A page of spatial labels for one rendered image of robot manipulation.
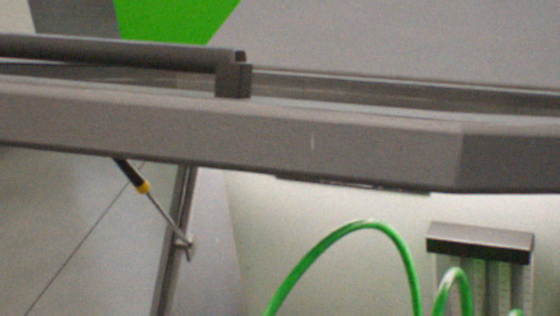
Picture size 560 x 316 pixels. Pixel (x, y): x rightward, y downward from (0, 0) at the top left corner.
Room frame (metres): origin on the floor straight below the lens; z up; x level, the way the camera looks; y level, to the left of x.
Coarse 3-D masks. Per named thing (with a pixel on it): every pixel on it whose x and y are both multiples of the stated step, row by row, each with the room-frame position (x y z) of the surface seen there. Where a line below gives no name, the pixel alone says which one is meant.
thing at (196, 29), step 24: (120, 0) 4.12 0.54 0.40; (144, 0) 4.06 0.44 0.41; (168, 0) 4.00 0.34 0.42; (192, 0) 3.94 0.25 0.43; (216, 0) 3.89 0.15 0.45; (240, 0) 3.84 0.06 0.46; (120, 24) 4.13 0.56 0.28; (144, 24) 4.07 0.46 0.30; (168, 24) 4.01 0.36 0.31; (192, 24) 3.95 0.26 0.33; (216, 24) 3.90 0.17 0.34
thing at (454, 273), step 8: (448, 272) 1.04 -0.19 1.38; (456, 272) 1.05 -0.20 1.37; (448, 280) 1.02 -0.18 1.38; (456, 280) 1.09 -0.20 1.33; (464, 280) 1.09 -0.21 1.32; (440, 288) 1.01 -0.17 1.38; (448, 288) 1.01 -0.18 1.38; (464, 288) 1.10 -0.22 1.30; (440, 296) 1.00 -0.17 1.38; (448, 296) 1.00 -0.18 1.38; (464, 296) 1.10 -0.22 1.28; (440, 304) 0.98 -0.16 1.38; (464, 304) 1.11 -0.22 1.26; (432, 312) 0.98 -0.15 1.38; (440, 312) 0.97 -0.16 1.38; (464, 312) 1.11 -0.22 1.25
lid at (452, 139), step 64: (0, 64) 0.96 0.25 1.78; (64, 64) 1.05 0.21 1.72; (128, 64) 0.58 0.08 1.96; (192, 64) 0.56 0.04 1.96; (0, 128) 0.56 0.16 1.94; (64, 128) 0.54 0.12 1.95; (128, 128) 0.53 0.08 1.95; (192, 128) 0.51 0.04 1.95; (256, 128) 0.50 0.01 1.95; (320, 128) 0.49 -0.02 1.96; (384, 128) 0.48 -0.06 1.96; (448, 128) 0.46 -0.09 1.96; (512, 128) 0.47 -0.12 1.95; (448, 192) 0.45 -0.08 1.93; (512, 192) 0.46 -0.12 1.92
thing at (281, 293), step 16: (352, 224) 1.11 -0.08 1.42; (368, 224) 1.12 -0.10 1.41; (384, 224) 1.14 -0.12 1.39; (320, 240) 1.07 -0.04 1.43; (336, 240) 1.08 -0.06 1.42; (400, 240) 1.16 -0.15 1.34; (304, 256) 1.05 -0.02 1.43; (400, 256) 1.18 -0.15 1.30; (304, 272) 1.04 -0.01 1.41; (288, 288) 1.02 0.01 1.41; (416, 288) 1.19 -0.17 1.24; (272, 304) 1.00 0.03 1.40; (416, 304) 1.19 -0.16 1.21
